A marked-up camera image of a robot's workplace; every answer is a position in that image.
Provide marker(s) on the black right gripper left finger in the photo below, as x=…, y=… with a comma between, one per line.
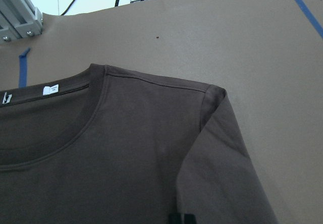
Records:
x=174, y=218

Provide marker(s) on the brown paper table cover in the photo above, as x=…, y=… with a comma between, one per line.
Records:
x=265, y=53

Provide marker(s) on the aluminium frame profile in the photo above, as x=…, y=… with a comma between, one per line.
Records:
x=19, y=19

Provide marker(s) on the dark brown t-shirt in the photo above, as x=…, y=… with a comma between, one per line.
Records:
x=116, y=146

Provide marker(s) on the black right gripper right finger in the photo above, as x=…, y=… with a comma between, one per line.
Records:
x=189, y=218

